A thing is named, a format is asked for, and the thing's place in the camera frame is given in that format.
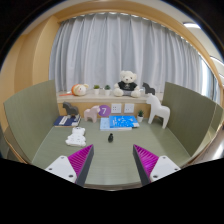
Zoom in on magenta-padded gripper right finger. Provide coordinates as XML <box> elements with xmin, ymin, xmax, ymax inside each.
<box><xmin>132</xmin><ymin>144</ymin><xmax>181</xmax><ymax>186</ymax></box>

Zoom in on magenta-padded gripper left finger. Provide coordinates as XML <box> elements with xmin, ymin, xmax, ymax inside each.
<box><xmin>44</xmin><ymin>144</ymin><xmax>95</xmax><ymax>187</ymax></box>

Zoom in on white bear-shaped power strip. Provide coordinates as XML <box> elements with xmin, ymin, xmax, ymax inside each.
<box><xmin>65</xmin><ymin>126</ymin><xmax>87</xmax><ymax>148</ymax></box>

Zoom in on navy blue book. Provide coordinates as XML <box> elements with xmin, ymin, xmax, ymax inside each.
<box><xmin>53</xmin><ymin>114</ymin><xmax>82</xmax><ymax>128</ymax></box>

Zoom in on green desk partition panel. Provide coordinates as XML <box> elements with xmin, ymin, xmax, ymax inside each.
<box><xmin>3</xmin><ymin>79</ymin><xmax>60</xmax><ymax>164</ymax></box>
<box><xmin>161</xmin><ymin>81</ymin><xmax>218</xmax><ymax>158</ymax></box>

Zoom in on large white horse figurine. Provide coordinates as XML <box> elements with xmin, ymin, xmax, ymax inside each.
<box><xmin>145</xmin><ymin>93</ymin><xmax>171</xmax><ymax>130</ymax></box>

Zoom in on dark grey horse figurine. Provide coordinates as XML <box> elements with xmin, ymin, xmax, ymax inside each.
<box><xmin>62</xmin><ymin>101</ymin><xmax>80</xmax><ymax>118</ymax></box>

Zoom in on bright blue book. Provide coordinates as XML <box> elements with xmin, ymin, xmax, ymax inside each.
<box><xmin>109</xmin><ymin>114</ymin><xmax>141</xmax><ymax>129</ymax></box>

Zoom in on light blue book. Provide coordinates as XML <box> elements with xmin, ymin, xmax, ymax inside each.
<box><xmin>99</xmin><ymin>117</ymin><xmax>133</xmax><ymax>132</ymax></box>

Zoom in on pink horse figurine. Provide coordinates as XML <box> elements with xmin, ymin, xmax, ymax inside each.
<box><xmin>83</xmin><ymin>105</ymin><xmax>101</xmax><ymax>124</ymax></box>

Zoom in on round purple number sign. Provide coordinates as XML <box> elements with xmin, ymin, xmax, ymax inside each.
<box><xmin>98</xmin><ymin>104</ymin><xmax>112</xmax><ymax>118</ymax></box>

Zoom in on small black horse figurine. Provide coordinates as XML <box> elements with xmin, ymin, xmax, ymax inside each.
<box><xmin>142</xmin><ymin>82</ymin><xmax>156</xmax><ymax>96</ymax></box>

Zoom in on round cream and orange plush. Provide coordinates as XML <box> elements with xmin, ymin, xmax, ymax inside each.
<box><xmin>71</xmin><ymin>83</ymin><xmax>90</xmax><ymax>97</ymax></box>

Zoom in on cream teddy bear black shirt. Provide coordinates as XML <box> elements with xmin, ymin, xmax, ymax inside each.
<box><xmin>113</xmin><ymin>70</ymin><xmax>142</xmax><ymax>98</ymax></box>

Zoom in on light grey curtain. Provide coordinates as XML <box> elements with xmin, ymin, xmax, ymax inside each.
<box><xmin>48</xmin><ymin>12</ymin><xmax>204</xmax><ymax>94</ymax></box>

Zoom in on ceiling light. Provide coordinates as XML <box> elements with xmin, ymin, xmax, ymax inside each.
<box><xmin>182</xmin><ymin>22</ymin><xmax>202</xmax><ymax>30</ymax></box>

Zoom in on white wall socket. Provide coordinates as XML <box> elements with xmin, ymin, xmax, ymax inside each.
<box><xmin>110</xmin><ymin>102</ymin><xmax>123</xmax><ymax>115</ymax></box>
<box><xmin>123</xmin><ymin>102</ymin><xmax>135</xmax><ymax>114</ymax></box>

